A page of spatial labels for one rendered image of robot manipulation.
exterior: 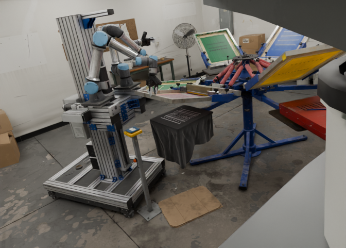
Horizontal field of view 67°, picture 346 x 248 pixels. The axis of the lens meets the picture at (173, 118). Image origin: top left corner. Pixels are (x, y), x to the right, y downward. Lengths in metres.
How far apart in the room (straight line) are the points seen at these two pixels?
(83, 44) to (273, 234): 2.57
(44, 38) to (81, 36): 3.25
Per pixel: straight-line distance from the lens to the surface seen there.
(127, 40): 2.91
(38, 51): 5.88
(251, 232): 0.23
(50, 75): 5.94
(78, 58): 2.77
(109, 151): 3.00
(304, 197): 0.27
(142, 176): 2.70
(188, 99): 2.27
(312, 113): 2.14
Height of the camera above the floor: 1.92
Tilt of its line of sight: 22 degrees down
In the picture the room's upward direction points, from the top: 9 degrees counter-clockwise
